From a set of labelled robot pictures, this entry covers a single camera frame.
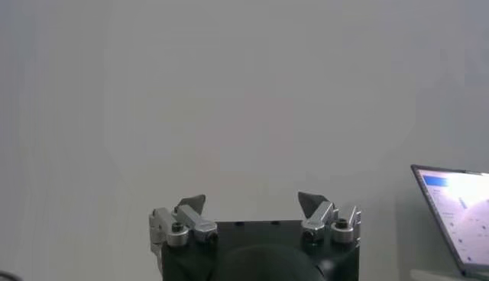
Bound open laptop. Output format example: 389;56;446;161
410;163;489;278

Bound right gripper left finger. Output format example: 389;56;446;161
148;193;219;247

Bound white side table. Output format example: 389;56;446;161
410;269;489;281

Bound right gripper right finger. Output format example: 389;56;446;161
297;190;362;245

